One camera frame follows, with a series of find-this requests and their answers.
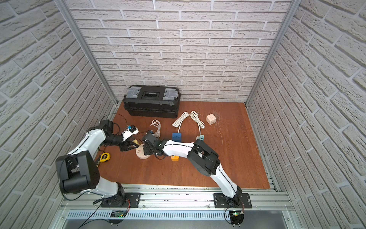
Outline round socket white cable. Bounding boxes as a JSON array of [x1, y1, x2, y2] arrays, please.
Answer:
[[150, 119, 162, 138]]

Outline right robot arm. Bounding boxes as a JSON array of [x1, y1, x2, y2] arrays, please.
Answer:
[[143, 137, 242, 203]]

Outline yellow tape measure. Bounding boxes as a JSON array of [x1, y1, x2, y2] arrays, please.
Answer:
[[99, 152, 111, 163]]

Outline dark blue adapter plug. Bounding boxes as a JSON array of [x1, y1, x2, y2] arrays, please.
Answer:
[[172, 133, 182, 142]]

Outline aluminium rail frame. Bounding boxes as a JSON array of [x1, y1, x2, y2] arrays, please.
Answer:
[[51, 184, 300, 229]]

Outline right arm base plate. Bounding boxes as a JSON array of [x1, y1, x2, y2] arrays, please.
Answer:
[[213, 193, 252, 209]]

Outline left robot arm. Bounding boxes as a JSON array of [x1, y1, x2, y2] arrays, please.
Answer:
[[55, 120, 139, 202]]

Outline orange power strip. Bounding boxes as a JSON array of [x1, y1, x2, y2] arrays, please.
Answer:
[[171, 156, 179, 162]]

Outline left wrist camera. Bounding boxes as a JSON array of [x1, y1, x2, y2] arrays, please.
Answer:
[[122, 125, 139, 141]]

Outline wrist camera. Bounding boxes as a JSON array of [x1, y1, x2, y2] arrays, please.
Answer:
[[122, 125, 139, 141], [142, 131, 159, 144]]

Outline black plastic toolbox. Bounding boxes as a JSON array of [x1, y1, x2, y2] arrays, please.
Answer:
[[123, 85, 181, 118]]

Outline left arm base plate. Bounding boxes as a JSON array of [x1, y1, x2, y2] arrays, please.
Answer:
[[101, 193, 141, 208]]

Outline orange strip white cable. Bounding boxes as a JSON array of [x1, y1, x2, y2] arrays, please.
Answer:
[[171, 111, 191, 134]]

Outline round pink power socket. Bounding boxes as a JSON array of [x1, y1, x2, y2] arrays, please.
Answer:
[[136, 144, 151, 160]]

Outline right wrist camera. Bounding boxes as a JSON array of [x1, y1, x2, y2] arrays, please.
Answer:
[[142, 131, 159, 144]]

